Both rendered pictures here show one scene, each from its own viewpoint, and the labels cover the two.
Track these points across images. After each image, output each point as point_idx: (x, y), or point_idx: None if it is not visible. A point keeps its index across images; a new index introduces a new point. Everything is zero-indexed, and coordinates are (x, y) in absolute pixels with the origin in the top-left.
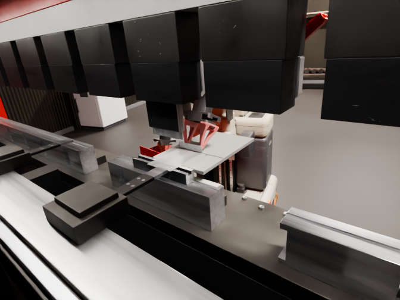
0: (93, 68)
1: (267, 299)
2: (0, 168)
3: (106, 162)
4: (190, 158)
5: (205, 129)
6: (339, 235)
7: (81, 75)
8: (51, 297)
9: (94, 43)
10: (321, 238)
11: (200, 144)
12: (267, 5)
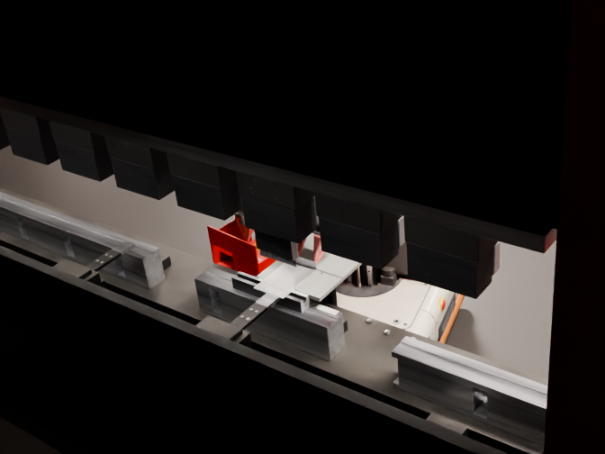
0: (188, 183)
1: None
2: None
3: (171, 267)
4: (303, 278)
5: (320, 243)
6: (437, 360)
7: (161, 177)
8: None
9: (193, 162)
10: (421, 364)
11: (314, 259)
12: None
